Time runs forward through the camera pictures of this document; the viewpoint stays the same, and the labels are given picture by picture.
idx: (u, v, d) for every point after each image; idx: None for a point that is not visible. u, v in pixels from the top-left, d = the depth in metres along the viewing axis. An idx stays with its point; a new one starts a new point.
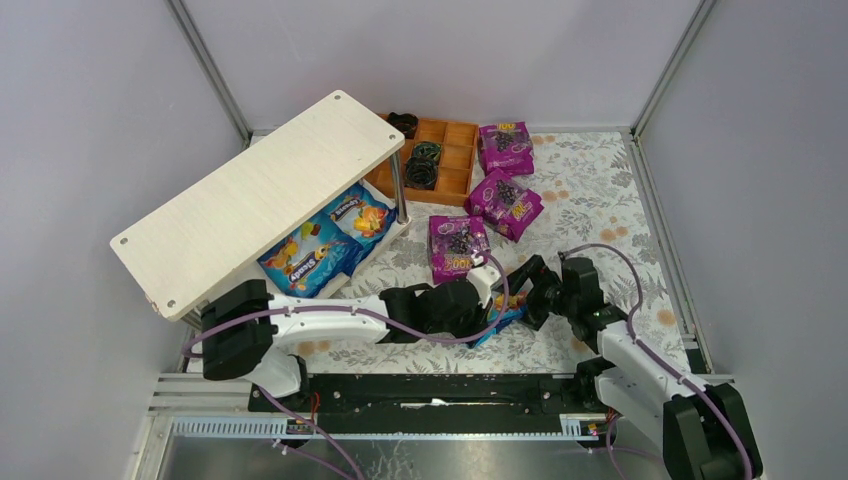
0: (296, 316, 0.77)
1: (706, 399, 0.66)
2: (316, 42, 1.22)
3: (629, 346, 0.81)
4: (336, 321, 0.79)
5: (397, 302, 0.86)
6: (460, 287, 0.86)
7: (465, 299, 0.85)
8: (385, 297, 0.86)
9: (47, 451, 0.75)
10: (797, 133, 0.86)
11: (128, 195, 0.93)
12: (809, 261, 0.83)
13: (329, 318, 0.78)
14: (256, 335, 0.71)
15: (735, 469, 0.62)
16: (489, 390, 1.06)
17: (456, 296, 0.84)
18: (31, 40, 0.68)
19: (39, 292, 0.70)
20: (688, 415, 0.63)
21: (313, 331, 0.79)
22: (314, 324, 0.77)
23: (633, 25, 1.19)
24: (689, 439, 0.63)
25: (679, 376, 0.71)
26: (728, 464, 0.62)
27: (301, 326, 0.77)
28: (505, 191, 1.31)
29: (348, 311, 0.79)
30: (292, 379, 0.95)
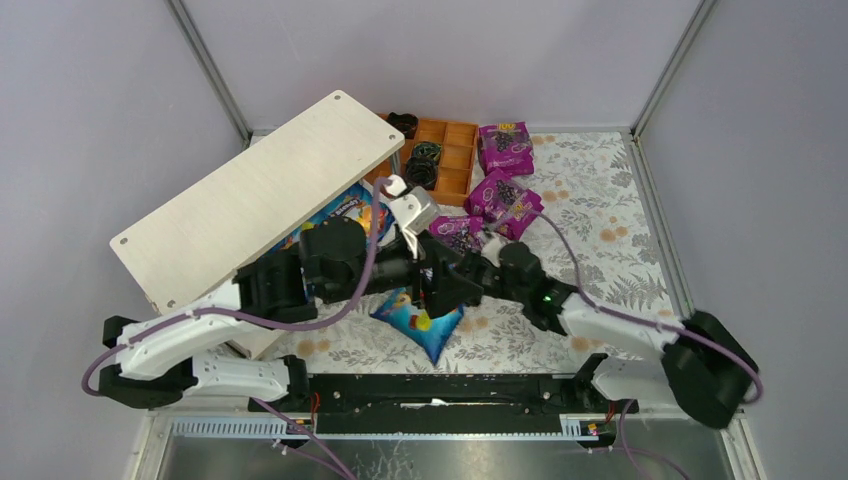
0: (135, 347, 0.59)
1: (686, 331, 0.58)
2: (316, 41, 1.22)
3: (599, 317, 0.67)
4: (179, 336, 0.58)
5: (264, 280, 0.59)
6: (324, 234, 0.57)
7: (328, 250, 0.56)
8: (241, 278, 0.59)
9: (46, 452, 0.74)
10: (796, 134, 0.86)
11: (128, 195, 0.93)
12: (809, 261, 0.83)
13: (171, 337, 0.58)
14: (107, 377, 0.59)
15: (744, 377, 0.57)
16: (489, 390, 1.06)
17: (321, 247, 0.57)
18: (31, 40, 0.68)
19: (39, 292, 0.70)
20: (685, 359, 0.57)
21: (176, 350, 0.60)
22: (160, 350, 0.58)
23: (632, 25, 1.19)
24: (701, 381, 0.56)
25: (656, 324, 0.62)
26: (737, 379, 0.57)
27: (144, 356, 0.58)
28: (505, 191, 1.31)
29: (187, 319, 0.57)
30: (274, 385, 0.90)
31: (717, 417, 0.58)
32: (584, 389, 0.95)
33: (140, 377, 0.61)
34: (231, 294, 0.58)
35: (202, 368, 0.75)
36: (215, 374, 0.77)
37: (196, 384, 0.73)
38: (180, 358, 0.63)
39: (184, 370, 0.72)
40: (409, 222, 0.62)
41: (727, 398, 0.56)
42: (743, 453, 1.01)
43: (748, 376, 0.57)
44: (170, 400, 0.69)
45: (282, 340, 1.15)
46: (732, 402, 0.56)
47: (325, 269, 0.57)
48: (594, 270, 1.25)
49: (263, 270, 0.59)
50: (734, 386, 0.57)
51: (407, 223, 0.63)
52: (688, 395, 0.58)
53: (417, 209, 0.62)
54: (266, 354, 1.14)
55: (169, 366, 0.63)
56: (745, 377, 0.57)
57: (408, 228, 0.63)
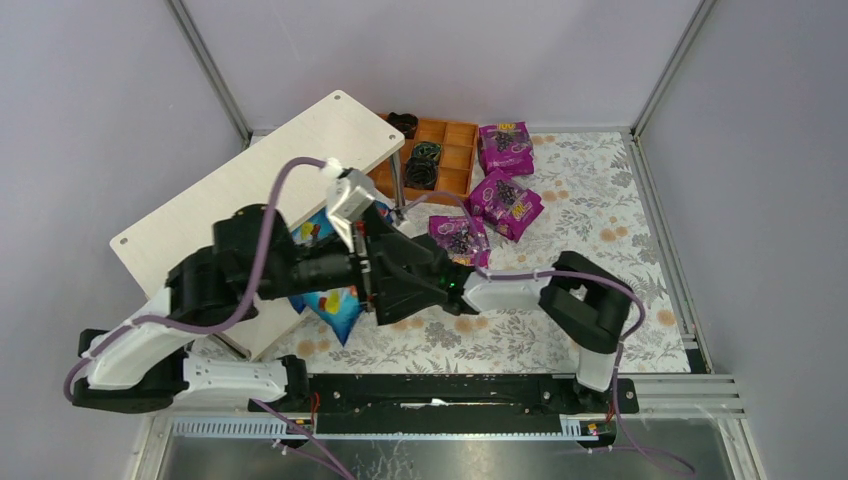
0: (98, 359, 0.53)
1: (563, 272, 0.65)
2: (316, 41, 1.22)
3: (495, 286, 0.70)
4: (131, 344, 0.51)
5: (189, 281, 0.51)
6: (242, 226, 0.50)
7: (245, 244, 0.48)
8: (173, 280, 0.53)
9: (46, 452, 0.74)
10: (796, 133, 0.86)
11: (128, 195, 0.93)
12: (809, 260, 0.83)
13: (124, 346, 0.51)
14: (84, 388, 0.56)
15: (617, 301, 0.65)
16: (489, 389, 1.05)
17: (240, 240, 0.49)
18: (31, 38, 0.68)
19: (40, 292, 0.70)
20: (562, 299, 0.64)
21: (141, 355, 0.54)
22: (120, 360, 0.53)
23: (632, 24, 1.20)
24: (580, 314, 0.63)
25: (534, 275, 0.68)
26: (612, 305, 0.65)
27: (106, 367, 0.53)
28: (505, 191, 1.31)
29: (131, 329, 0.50)
30: (271, 386, 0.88)
31: (601, 345, 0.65)
32: (587, 394, 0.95)
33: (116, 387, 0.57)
34: (161, 300, 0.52)
35: (193, 371, 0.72)
36: (207, 377, 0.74)
37: (187, 388, 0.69)
38: (153, 361, 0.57)
39: (174, 373, 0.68)
40: (335, 207, 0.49)
41: (608, 325, 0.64)
42: (743, 453, 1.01)
43: (622, 300, 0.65)
44: (162, 403, 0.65)
45: (282, 340, 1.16)
46: (613, 328, 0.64)
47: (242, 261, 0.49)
48: None
49: (186, 270, 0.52)
50: (614, 313, 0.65)
51: (331, 208, 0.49)
52: (573, 331, 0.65)
53: (345, 193, 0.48)
54: (266, 354, 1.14)
55: (143, 371, 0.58)
56: (622, 306, 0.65)
57: (337, 216, 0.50)
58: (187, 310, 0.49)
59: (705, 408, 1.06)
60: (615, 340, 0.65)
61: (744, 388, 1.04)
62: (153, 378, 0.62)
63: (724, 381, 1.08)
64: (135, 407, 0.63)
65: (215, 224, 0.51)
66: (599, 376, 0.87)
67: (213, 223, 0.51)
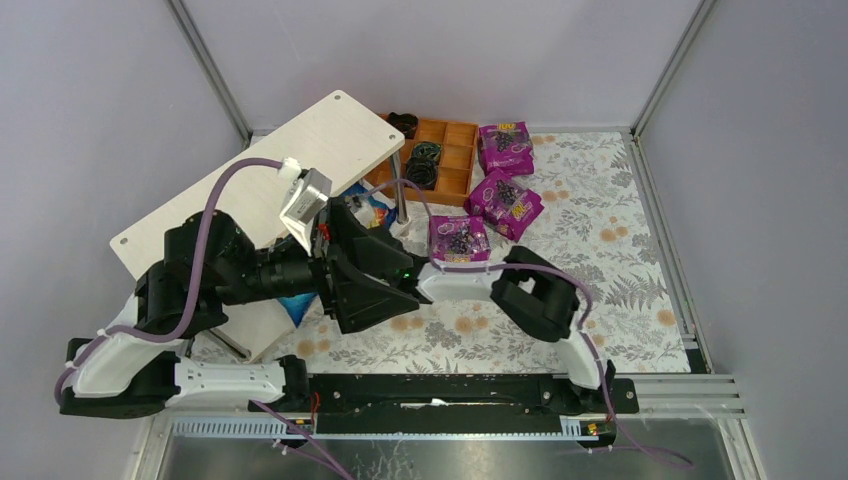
0: (82, 367, 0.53)
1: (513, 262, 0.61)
2: (316, 41, 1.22)
3: (447, 277, 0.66)
4: (111, 352, 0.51)
5: (151, 291, 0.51)
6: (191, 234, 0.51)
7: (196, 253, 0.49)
8: (139, 290, 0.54)
9: (45, 453, 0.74)
10: (796, 132, 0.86)
11: (128, 195, 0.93)
12: (809, 260, 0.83)
13: (105, 354, 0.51)
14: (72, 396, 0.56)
15: (565, 291, 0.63)
16: (489, 389, 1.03)
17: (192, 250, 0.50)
18: (31, 39, 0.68)
19: (39, 292, 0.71)
20: (511, 290, 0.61)
21: (126, 362, 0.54)
22: (103, 368, 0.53)
23: (632, 24, 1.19)
24: (528, 305, 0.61)
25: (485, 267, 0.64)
26: (560, 296, 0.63)
27: (88, 375, 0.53)
28: (505, 191, 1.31)
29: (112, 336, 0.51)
30: (267, 387, 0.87)
31: (548, 334, 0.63)
32: (588, 396, 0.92)
33: (104, 393, 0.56)
34: (131, 309, 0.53)
35: (185, 375, 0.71)
36: (200, 381, 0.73)
37: (180, 392, 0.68)
38: (137, 368, 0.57)
39: (166, 378, 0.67)
40: (287, 209, 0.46)
41: (552, 314, 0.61)
42: (743, 453, 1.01)
43: (569, 291, 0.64)
44: (157, 407, 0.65)
45: (282, 339, 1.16)
46: (558, 317, 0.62)
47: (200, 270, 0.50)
48: (594, 270, 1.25)
49: (149, 280, 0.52)
50: (561, 301, 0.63)
51: (283, 211, 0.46)
52: (520, 320, 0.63)
53: (296, 195, 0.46)
54: (266, 354, 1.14)
55: (130, 375, 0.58)
56: (568, 294, 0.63)
57: (288, 217, 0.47)
58: (151, 321, 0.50)
59: (705, 408, 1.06)
60: (559, 329, 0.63)
61: (744, 388, 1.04)
62: (143, 382, 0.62)
63: (725, 381, 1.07)
64: (126, 413, 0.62)
65: (167, 233, 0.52)
66: (585, 371, 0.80)
67: (166, 232, 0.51)
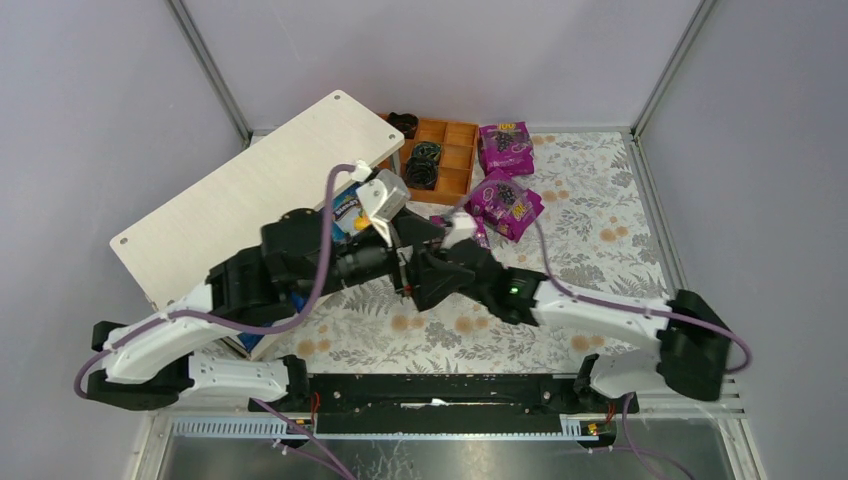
0: (122, 351, 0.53)
1: (678, 316, 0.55)
2: (316, 41, 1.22)
3: (578, 307, 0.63)
4: (161, 337, 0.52)
5: (233, 279, 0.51)
6: (289, 230, 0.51)
7: (295, 249, 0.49)
8: (216, 277, 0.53)
9: (46, 452, 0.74)
10: (794, 134, 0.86)
11: (128, 195, 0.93)
12: (809, 261, 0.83)
13: (156, 339, 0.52)
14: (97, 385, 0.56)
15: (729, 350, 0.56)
16: (489, 389, 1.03)
17: (287, 244, 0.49)
18: (32, 42, 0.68)
19: (40, 292, 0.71)
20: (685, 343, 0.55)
21: (167, 350, 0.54)
22: (146, 353, 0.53)
23: (632, 24, 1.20)
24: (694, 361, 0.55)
25: (644, 311, 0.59)
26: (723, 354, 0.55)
27: (126, 360, 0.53)
28: (505, 191, 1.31)
29: (165, 322, 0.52)
30: (272, 385, 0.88)
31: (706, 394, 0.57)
32: (587, 394, 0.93)
33: (128, 380, 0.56)
34: (201, 296, 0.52)
35: (199, 369, 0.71)
36: (211, 375, 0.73)
37: (192, 385, 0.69)
38: (171, 359, 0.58)
39: (180, 371, 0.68)
40: (377, 210, 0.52)
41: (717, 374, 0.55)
42: (743, 454, 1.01)
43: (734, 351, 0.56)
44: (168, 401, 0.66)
45: (282, 339, 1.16)
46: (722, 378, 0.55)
47: (291, 267, 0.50)
48: (594, 270, 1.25)
49: (229, 269, 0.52)
50: (721, 359, 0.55)
51: (373, 212, 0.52)
52: (678, 377, 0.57)
53: (383, 196, 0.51)
54: (267, 354, 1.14)
55: (160, 366, 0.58)
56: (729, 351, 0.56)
57: (376, 217, 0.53)
58: (232, 310, 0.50)
59: (705, 408, 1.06)
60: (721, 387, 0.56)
61: (746, 388, 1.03)
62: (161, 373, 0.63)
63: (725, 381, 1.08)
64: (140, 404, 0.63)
65: (263, 226, 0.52)
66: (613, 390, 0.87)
67: (263, 226, 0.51)
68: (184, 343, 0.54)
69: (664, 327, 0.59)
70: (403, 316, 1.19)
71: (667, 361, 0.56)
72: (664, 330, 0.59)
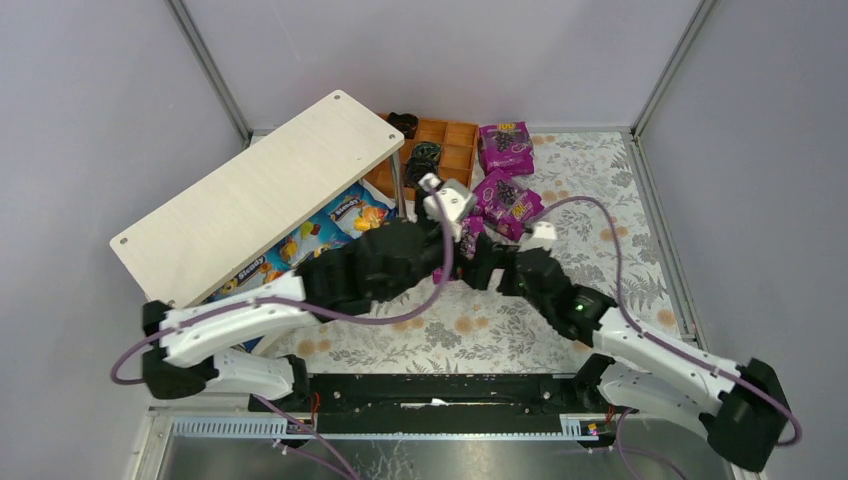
0: (195, 329, 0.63)
1: (745, 385, 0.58)
2: (317, 41, 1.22)
3: (642, 344, 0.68)
4: (238, 319, 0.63)
5: (322, 278, 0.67)
6: (389, 237, 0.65)
7: (397, 251, 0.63)
8: (303, 272, 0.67)
9: (46, 452, 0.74)
10: (794, 134, 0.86)
11: (128, 194, 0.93)
12: (808, 261, 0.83)
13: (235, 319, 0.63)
14: (152, 363, 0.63)
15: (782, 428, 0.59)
16: (489, 389, 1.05)
17: (388, 249, 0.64)
18: (32, 42, 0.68)
19: (39, 292, 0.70)
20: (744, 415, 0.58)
21: (230, 335, 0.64)
22: (215, 333, 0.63)
23: (632, 24, 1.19)
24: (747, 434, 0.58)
25: (713, 369, 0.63)
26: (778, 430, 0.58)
27: (197, 340, 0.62)
28: (505, 191, 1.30)
29: (248, 305, 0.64)
30: (280, 383, 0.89)
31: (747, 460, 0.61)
32: (584, 389, 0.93)
33: (175, 365, 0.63)
34: (287, 287, 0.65)
35: (222, 360, 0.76)
36: (232, 367, 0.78)
37: (217, 376, 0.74)
38: (220, 349, 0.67)
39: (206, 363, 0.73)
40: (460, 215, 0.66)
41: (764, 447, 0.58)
42: None
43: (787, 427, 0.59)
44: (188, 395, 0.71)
45: (282, 339, 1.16)
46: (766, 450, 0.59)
47: (385, 267, 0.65)
48: (594, 270, 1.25)
49: (323, 266, 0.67)
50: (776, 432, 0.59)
51: (457, 218, 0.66)
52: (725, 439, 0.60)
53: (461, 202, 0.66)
54: (268, 353, 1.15)
55: (209, 354, 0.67)
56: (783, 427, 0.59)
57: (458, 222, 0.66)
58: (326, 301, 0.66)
59: None
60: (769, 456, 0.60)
61: None
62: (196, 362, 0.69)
63: None
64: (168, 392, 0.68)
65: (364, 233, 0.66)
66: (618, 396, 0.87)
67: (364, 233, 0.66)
68: (244, 332, 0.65)
69: (729, 390, 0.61)
70: (402, 316, 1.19)
71: (725, 424, 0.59)
72: (728, 392, 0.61)
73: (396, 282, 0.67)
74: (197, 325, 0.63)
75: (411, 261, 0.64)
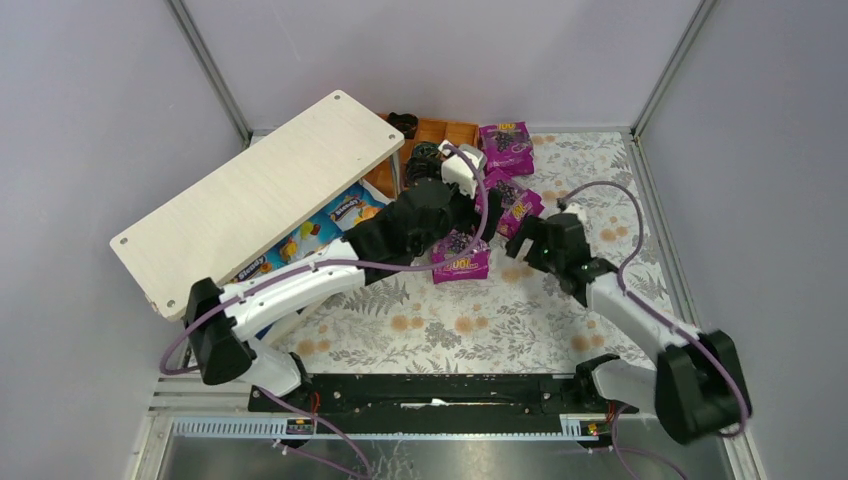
0: (259, 297, 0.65)
1: (700, 346, 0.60)
2: (317, 41, 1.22)
3: (620, 298, 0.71)
4: (303, 281, 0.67)
5: (370, 241, 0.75)
6: (423, 196, 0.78)
7: (436, 206, 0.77)
8: (349, 238, 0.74)
9: (45, 452, 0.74)
10: (793, 134, 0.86)
11: (128, 194, 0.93)
12: (808, 261, 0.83)
13: (301, 281, 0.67)
14: (214, 337, 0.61)
15: (728, 414, 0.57)
16: (489, 389, 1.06)
17: (428, 205, 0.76)
18: (32, 42, 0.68)
19: (39, 292, 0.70)
20: (682, 366, 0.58)
21: (293, 298, 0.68)
22: (281, 295, 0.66)
23: (632, 24, 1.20)
24: (682, 388, 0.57)
25: (671, 326, 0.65)
26: (720, 413, 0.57)
27: (263, 306, 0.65)
28: (505, 191, 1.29)
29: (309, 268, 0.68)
30: (293, 375, 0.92)
31: (679, 433, 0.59)
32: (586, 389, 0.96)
33: (237, 336, 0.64)
34: (337, 250, 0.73)
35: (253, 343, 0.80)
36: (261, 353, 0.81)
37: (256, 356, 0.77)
38: (277, 316, 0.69)
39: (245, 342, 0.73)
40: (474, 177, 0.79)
41: (700, 421, 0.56)
42: (743, 453, 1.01)
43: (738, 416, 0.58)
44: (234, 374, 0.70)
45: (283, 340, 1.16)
46: (703, 426, 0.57)
47: (421, 221, 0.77)
48: None
49: (368, 232, 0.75)
50: (712, 415, 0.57)
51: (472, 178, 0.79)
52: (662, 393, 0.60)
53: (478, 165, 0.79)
54: None
55: (266, 324, 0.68)
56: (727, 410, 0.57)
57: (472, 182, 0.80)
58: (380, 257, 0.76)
59: None
60: (698, 435, 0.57)
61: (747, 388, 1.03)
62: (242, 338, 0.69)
63: None
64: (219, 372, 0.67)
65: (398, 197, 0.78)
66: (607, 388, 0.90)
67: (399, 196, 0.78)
68: (302, 296, 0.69)
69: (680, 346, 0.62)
70: (402, 317, 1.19)
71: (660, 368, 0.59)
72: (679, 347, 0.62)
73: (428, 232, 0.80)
74: (258, 292, 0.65)
75: (443, 209, 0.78)
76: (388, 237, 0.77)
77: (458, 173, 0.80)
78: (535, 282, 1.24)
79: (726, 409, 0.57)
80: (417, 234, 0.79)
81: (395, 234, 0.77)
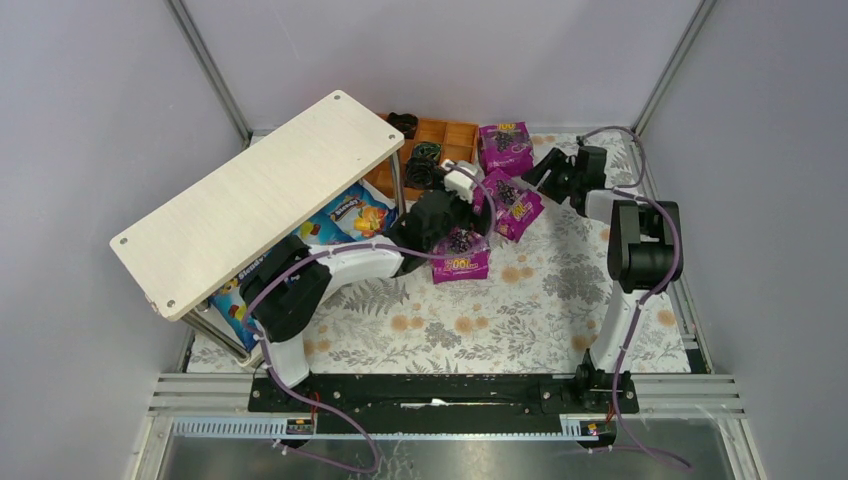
0: (340, 256, 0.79)
1: (656, 205, 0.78)
2: (317, 41, 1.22)
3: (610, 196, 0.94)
4: (370, 252, 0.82)
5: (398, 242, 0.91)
6: (427, 205, 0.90)
7: (436, 212, 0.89)
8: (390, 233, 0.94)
9: (45, 452, 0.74)
10: (793, 133, 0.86)
11: (128, 194, 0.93)
12: (808, 261, 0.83)
13: (369, 253, 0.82)
14: (311, 281, 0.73)
15: (661, 265, 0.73)
16: (489, 390, 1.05)
17: (432, 212, 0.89)
18: (31, 43, 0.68)
19: (39, 291, 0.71)
20: (629, 211, 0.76)
21: (359, 266, 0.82)
22: (356, 258, 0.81)
23: (632, 24, 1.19)
24: (624, 226, 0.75)
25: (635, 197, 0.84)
26: (653, 260, 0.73)
27: (344, 265, 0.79)
28: (505, 190, 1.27)
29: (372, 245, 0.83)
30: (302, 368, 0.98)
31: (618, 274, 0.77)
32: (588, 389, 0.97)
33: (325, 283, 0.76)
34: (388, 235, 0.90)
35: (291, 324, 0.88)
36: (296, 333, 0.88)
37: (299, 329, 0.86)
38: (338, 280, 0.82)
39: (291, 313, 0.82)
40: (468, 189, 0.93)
41: (632, 261, 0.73)
42: (743, 454, 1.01)
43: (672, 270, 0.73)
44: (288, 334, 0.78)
45: None
46: (633, 266, 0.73)
47: (431, 224, 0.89)
48: (594, 270, 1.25)
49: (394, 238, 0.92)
50: (645, 259, 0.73)
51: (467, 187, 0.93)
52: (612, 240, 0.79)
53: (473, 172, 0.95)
54: None
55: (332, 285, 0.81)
56: (658, 263, 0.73)
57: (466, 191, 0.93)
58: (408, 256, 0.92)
59: (705, 408, 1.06)
60: (629, 276, 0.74)
61: (746, 387, 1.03)
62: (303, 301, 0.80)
63: (724, 381, 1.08)
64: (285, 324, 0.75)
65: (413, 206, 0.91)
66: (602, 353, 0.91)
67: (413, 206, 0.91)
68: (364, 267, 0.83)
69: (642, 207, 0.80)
70: (403, 317, 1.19)
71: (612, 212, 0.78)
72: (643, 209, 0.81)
73: (438, 232, 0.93)
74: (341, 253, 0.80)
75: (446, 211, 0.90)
76: (407, 239, 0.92)
77: (456, 182, 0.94)
78: (535, 282, 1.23)
79: (658, 263, 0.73)
80: (431, 235, 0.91)
81: (412, 235, 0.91)
